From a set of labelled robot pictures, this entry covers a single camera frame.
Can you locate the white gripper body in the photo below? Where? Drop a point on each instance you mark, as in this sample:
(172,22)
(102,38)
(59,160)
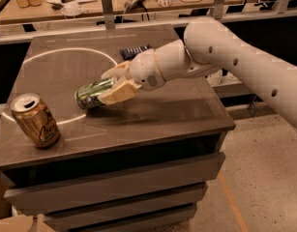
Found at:
(144,71)

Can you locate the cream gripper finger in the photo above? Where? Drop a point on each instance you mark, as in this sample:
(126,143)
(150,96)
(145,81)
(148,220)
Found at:
(120,90)
(120,70)

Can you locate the green soda can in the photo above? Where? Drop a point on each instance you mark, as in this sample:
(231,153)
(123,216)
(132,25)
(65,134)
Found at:
(87,96)

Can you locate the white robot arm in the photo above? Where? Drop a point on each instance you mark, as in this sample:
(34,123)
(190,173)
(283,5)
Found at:
(208,46)

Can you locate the orange soda can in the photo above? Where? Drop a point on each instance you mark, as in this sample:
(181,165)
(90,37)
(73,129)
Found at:
(35,119)

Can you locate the blue snack bar wrapper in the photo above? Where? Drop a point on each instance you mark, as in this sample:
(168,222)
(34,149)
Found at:
(130,52)

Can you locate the grey drawer cabinet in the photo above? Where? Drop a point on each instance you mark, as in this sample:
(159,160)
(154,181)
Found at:
(120,168)

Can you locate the white bowl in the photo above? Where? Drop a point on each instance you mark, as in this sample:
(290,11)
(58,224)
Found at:
(72,9)

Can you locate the metal railing post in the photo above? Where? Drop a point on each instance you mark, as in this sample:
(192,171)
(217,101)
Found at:
(108,14)

